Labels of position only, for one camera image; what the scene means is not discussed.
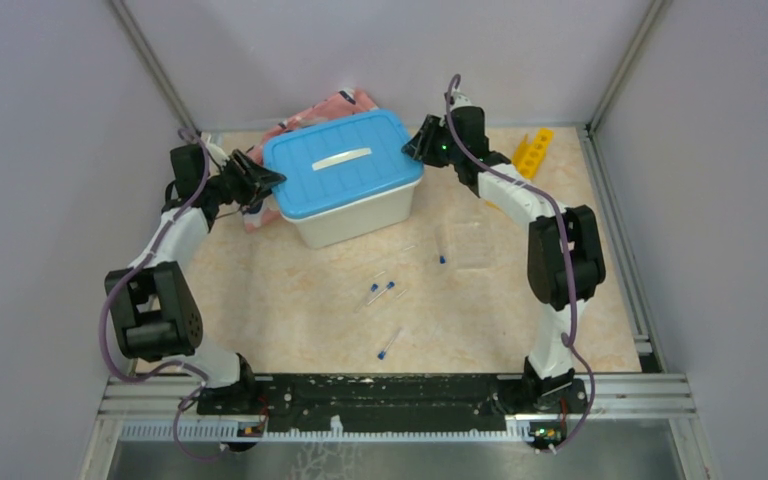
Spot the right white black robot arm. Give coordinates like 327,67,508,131
402,106,606,412

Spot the white plastic storage bin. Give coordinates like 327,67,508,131
283,180,421,249

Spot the yellow test tube rack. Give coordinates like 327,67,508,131
479,128,553,218

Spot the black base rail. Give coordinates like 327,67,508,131
195,374,588,433

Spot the blue plastic bin lid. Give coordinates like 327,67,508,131
263,109,424,220

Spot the clear plastic tube rack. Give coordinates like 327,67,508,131
447,221,494,270

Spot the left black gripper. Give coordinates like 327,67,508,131
205,148,287,207

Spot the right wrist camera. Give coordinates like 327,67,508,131
449,90,473,110

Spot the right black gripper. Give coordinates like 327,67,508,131
401,116,462,170

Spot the pink patterned cloth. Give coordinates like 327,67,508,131
242,88,379,233

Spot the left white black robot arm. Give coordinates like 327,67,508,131
98,140,286,414

